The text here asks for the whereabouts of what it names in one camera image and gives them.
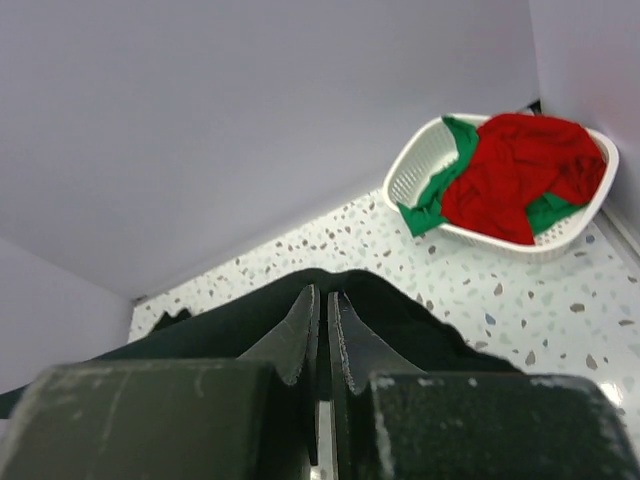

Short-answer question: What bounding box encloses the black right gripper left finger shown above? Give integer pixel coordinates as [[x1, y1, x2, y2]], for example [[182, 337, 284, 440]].
[[1, 285, 320, 479]]

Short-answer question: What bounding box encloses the folded black t-shirt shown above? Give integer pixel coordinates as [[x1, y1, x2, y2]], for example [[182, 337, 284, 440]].
[[151, 308, 192, 332]]

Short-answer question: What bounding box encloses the green t-shirt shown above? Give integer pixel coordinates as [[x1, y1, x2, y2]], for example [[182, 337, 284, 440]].
[[397, 116, 581, 245]]

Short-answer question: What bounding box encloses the red t-shirt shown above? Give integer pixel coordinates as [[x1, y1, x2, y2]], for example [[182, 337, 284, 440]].
[[440, 112, 608, 246]]

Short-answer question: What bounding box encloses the white plastic laundry basket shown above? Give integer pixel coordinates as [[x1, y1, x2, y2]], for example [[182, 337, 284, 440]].
[[381, 117, 619, 263]]

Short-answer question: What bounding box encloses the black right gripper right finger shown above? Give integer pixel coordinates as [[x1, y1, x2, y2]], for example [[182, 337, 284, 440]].
[[328, 293, 639, 479]]

